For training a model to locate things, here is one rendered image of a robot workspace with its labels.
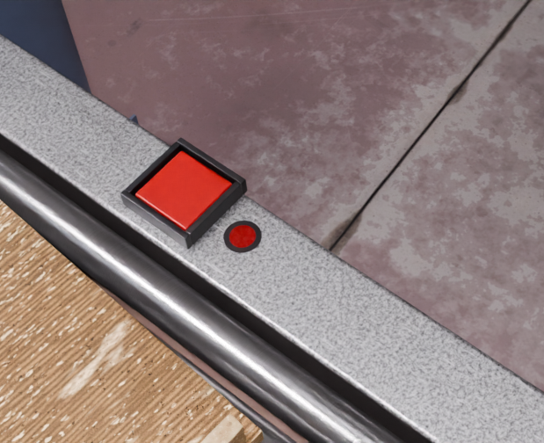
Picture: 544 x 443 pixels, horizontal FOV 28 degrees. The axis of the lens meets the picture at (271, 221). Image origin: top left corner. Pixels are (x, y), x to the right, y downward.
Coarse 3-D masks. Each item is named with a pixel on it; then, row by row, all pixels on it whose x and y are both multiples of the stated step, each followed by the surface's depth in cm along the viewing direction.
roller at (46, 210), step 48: (0, 192) 96; (48, 192) 95; (48, 240) 94; (96, 240) 92; (144, 288) 89; (192, 288) 90; (192, 336) 87; (240, 336) 86; (240, 384) 85; (288, 384) 83; (336, 432) 81; (384, 432) 81
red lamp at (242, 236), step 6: (234, 228) 92; (240, 228) 92; (246, 228) 92; (234, 234) 92; (240, 234) 92; (246, 234) 92; (252, 234) 92; (234, 240) 91; (240, 240) 91; (246, 240) 91; (252, 240) 91; (240, 246) 91; (246, 246) 91
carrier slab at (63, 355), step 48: (0, 240) 91; (0, 288) 88; (48, 288) 88; (96, 288) 87; (0, 336) 86; (48, 336) 85; (96, 336) 85; (144, 336) 85; (0, 384) 83; (48, 384) 83; (96, 384) 83; (144, 384) 82; (192, 384) 82; (0, 432) 81; (48, 432) 81; (96, 432) 80; (144, 432) 80; (192, 432) 80
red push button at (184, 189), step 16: (176, 160) 95; (192, 160) 95; (160, 176) 94; (176, 176) 94; (192, 176) 94; (208, 176) 94; (144, 192) 93; (160, 192) 93; (176, 192) 93; (192, 192) 93; (208, 192) 93; (160, 208) 92; (176, 208) 92; (192, 208) 92; (176, 224) 91
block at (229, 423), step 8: (232, 416) 78; (224, 424) 77; (232, 424) 77; (240, 424) 77; (216, 432) 77; (224, 432) 77; (232, 432) 77; (240, 432) 77; (208, 440) 77; (216, 440) 77; (224, 440) 77; (232, 440) 77; (240, 440) 78
